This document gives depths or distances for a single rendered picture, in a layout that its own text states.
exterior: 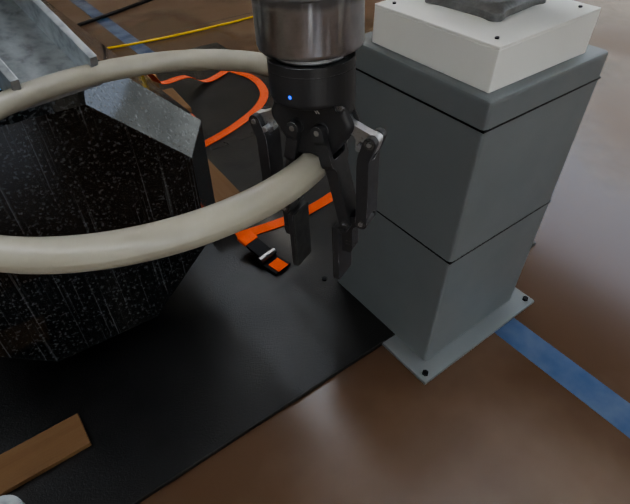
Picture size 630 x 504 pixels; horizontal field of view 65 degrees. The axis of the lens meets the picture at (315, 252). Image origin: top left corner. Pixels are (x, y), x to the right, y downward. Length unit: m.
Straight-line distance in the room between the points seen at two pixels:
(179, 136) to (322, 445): 0.84
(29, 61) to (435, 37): 0.70
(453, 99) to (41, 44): 0.71
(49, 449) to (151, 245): 1.09
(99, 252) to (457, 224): 0.85
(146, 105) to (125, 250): 0.85
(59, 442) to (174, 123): 0.83
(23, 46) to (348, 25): 0.62
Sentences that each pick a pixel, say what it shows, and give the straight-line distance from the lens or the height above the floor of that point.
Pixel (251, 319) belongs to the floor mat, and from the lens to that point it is 1.55.
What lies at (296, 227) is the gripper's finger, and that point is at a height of 0.86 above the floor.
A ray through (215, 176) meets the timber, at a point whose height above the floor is 0.13.
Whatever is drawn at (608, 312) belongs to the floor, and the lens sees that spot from 1.83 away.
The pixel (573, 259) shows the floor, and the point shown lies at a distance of 1.97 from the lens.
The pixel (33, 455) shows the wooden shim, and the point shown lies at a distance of 1.46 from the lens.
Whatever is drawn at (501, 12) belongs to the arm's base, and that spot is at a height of 0.90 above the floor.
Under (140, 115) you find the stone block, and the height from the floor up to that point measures 0.67.
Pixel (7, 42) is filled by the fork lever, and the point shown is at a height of 0.93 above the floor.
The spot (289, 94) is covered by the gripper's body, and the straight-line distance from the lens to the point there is 0.43.
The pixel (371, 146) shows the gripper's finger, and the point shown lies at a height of 0.98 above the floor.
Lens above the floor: 1.21
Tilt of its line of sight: 43 degrees down
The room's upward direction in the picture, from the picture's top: straight up
